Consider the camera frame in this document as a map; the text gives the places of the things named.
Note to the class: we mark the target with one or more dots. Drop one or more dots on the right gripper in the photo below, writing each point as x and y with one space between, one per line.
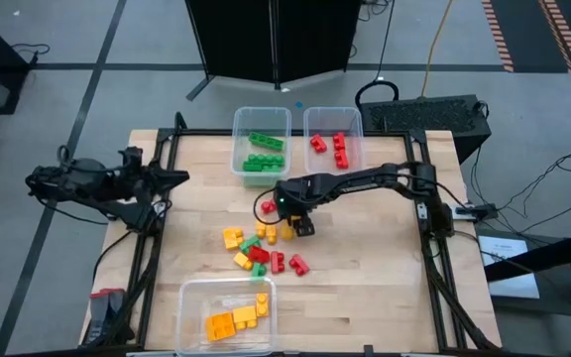
298 198

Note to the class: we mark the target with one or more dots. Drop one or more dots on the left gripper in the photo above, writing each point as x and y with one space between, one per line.
139 176

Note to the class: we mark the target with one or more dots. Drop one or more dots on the yellow toy building block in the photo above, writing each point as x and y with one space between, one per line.
262 305
242 260
271 234
232 238
244 315
286 233
261 229

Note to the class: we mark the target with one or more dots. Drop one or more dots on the red toy building block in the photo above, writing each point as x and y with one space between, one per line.
267 206
341 159
339 141
277 262
318 143
299 265
259 255

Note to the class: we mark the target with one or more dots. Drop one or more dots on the long green building block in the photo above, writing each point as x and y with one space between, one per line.
265 141

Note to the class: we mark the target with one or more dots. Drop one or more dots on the large square yellow block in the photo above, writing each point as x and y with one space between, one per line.
220 326

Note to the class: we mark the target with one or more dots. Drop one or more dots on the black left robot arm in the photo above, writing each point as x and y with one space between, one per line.
82 178

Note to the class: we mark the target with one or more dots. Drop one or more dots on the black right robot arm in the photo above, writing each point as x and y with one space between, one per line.
365 178

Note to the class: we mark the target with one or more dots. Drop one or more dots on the clear plastic bin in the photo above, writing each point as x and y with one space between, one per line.
246 124
355 124
201 302

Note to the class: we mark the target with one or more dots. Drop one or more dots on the black folding screen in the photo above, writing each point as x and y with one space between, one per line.
236 39

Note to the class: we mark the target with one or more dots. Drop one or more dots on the black tool red cap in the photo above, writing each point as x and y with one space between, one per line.
99 317

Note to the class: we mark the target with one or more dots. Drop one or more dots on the black perforated computer case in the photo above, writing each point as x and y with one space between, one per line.
424 116

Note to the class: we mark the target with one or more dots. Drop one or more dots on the white printed sheet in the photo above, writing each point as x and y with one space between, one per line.
513 282

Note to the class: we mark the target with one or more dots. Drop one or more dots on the black metal stand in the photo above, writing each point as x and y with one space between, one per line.
538 258

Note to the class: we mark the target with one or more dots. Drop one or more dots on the black mat orange stripes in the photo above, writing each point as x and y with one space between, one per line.
523 30

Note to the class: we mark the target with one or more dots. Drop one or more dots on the black aluminium table frame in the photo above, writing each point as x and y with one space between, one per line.
206 132

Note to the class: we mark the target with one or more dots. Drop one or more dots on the black table camera mount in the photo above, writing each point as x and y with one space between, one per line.
369 351

